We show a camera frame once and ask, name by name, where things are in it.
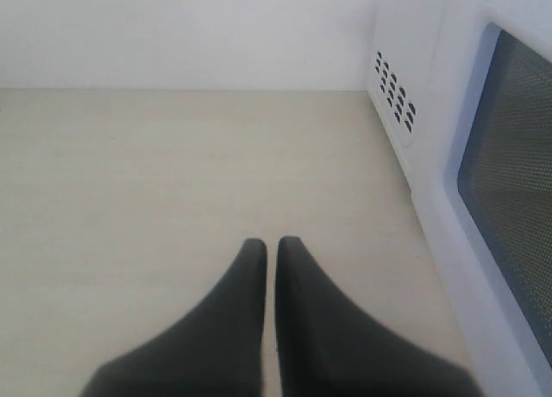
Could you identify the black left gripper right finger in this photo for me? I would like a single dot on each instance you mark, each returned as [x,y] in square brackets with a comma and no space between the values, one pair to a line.
[328,346]

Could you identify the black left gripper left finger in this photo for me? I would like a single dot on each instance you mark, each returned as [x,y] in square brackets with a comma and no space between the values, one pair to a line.
[214,350]

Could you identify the white microwave door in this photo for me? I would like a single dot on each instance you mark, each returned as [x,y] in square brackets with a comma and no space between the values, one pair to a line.
[483,185]

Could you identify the white Midea microwave body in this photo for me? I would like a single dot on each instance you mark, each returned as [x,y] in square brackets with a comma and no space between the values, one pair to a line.
[403,48]

